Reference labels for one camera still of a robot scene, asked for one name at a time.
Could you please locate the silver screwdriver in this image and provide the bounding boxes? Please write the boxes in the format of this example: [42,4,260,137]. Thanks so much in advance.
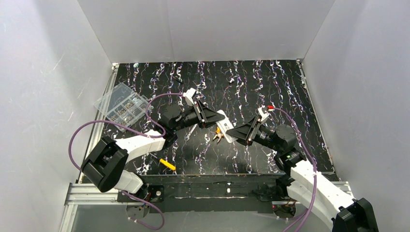
[184,125,197,141]

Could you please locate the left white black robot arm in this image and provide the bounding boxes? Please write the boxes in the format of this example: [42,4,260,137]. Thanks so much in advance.
[80,101,225,194]

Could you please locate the orange handled pliers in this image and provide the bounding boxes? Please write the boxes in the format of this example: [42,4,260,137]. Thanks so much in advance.
[212,127,224,144]

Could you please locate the aluminium frame rail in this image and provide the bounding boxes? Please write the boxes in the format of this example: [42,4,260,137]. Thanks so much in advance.
[67,60,357,230]

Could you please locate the clear plastic screw organizer box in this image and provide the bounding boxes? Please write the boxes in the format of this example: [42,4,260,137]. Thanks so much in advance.
[93,83,148,128]

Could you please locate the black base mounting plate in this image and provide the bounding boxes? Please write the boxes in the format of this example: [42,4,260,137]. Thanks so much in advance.
[132,174,297,216]

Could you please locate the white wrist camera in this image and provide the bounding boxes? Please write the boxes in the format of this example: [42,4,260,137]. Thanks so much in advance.
[257,105,275,124]
[183,88,196,106]

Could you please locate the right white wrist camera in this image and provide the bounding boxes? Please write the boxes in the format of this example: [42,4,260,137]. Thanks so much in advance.
[257,105,275,124]

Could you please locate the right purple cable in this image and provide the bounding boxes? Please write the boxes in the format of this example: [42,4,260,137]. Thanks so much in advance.
[272,106,318,232]

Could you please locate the purple cable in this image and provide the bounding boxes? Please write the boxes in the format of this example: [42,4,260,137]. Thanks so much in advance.
[68,93,187,231]
[272,106,318,232]

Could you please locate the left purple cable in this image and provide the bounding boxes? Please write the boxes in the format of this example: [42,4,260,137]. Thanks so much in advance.
[68,93,187,231]

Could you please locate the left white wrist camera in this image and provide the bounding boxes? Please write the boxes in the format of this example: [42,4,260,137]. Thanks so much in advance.
[183,88,196,106]

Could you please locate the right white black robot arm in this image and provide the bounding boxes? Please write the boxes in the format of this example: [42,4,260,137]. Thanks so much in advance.
[217,116,379,232]

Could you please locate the white remote control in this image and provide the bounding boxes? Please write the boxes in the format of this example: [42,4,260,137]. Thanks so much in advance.
[216,110,237,144]

